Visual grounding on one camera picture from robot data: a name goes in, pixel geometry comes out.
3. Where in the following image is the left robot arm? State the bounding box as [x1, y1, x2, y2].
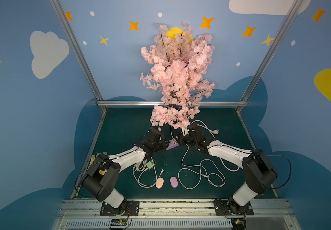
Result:
[79, 129, 169, 209]

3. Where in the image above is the green USB charger adapter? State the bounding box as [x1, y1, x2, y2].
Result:
[145, 161, 155, 170]

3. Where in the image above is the pink artificial blossom tree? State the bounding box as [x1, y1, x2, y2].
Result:
[140, 22, 215, 129]

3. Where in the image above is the white power strip cable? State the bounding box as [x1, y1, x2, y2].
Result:
[194, 119, 241, 173]

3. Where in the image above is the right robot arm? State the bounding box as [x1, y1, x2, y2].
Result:
[175, 124, 278, 213]

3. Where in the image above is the green circuit board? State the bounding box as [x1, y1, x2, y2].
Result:
[110, 218, 128, 229]

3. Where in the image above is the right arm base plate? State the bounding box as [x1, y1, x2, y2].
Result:
[213, 199, 254, 216]

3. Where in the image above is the purple power strip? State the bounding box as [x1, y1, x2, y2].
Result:
[166, 140, 179, 150]

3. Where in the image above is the white bundled USB cable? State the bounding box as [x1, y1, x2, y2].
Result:
[132, 156, 165, 188]

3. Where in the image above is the yellow work glove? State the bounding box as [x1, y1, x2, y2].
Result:
[90, 152, 108, 165]

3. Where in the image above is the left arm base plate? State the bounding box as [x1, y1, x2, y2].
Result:
[99, 200, 140, 217]

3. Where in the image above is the aluminium front rail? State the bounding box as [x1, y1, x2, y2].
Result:
[52, 199, 301, 230]

